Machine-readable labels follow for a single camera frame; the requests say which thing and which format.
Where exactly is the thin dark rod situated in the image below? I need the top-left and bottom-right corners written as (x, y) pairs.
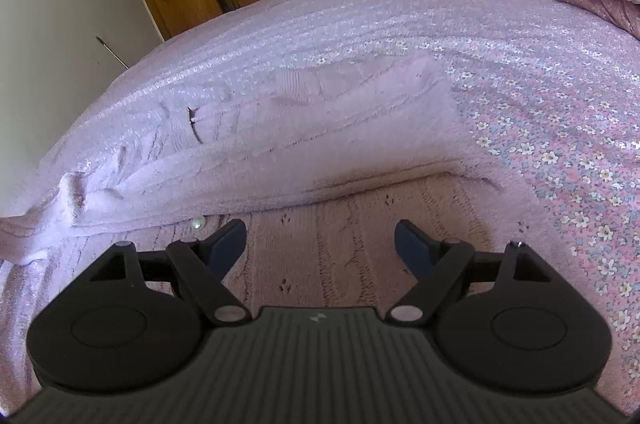
top-left (95, 36), bottom-right (130, 68)

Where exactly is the pink floral bed sheet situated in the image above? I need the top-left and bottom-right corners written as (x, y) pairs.
top-left (0, 0), bottom-right (640, 417)

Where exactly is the pink knit sweater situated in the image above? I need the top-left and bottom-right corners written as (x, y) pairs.
top-left (0, 54), bottom-right (546, 311)

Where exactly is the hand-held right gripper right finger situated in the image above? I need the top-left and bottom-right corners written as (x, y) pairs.
top-left (387, 220), bottom-right (553, 322)

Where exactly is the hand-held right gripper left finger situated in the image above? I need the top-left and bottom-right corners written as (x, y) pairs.
top-left (87, 219), bottom-right (248, 325)

